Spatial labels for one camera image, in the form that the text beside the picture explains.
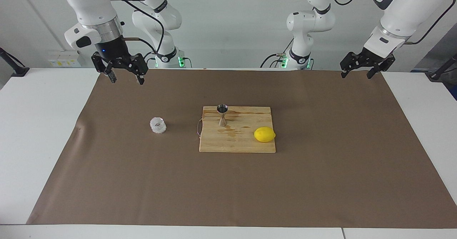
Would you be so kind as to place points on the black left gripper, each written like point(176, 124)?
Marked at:
point(371, 61)

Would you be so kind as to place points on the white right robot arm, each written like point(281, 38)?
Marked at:
point(93, 3)

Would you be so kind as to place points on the white wall socket box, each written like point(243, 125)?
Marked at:
point(64, 58)

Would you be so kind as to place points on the wooden cutting board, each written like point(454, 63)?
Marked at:
point(239, 144)

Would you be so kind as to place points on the steel double jigger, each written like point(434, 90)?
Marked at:
point(222, 119)

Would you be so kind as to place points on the dark grey partition panel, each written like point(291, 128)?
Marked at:
point(444, 48)

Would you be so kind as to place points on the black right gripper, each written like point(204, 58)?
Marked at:
point(114, 51)

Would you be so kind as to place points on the brown paper table mat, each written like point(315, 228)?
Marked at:
point(142, 178)

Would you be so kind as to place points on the black stand with clamp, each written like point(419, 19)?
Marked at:
point(16, 69)
point(437, 74)

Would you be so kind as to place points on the yellow lemon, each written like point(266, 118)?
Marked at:
point(264, 134)

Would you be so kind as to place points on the clear textured glass cup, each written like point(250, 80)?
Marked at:
point(158, 125)

